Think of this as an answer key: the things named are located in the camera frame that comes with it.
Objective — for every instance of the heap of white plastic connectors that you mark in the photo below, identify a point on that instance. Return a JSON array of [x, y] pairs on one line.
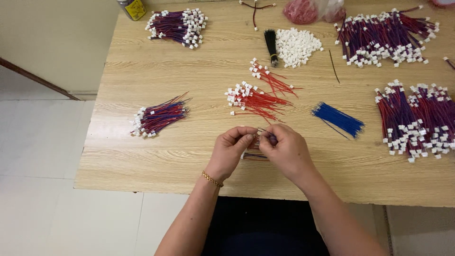
[[297, 47]]

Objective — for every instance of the person's left hand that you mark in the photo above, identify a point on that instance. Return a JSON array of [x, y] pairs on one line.
[[227, 151]]

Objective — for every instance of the wooden table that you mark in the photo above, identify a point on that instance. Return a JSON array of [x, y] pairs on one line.
[[220, 71]]

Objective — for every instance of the person's dark clothing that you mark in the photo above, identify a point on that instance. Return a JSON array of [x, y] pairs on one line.
[[263, 227]]

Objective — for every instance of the pink object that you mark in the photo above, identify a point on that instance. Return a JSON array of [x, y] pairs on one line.
[[444, 3]]

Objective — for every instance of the person's right hand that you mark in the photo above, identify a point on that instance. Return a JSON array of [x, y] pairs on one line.
[[289, 151]]

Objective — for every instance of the jar with yellow label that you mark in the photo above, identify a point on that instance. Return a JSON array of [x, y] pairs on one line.
[[132, 8]]

